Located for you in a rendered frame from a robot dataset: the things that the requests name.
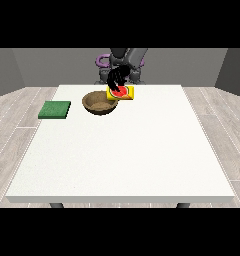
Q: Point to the green square pad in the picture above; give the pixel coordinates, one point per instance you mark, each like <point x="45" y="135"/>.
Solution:
<point x="54" y="110"/>

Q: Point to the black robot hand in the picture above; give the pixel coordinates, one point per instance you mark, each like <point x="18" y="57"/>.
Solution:
<point x="117" y="76"/>

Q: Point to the grey robot trunk purple rings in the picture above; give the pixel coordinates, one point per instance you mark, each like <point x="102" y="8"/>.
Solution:
<point x="103" y="60"/>

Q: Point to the brown wooden bowl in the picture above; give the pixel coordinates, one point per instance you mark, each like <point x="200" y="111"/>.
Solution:
<point x="99" y="106"/>

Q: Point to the yellow cup with melon print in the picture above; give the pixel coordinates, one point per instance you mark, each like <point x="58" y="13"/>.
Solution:
<point x="129" y="94"/>

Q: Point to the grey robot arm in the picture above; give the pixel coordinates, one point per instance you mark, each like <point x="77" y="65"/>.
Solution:
<point x="136" y="56"/>

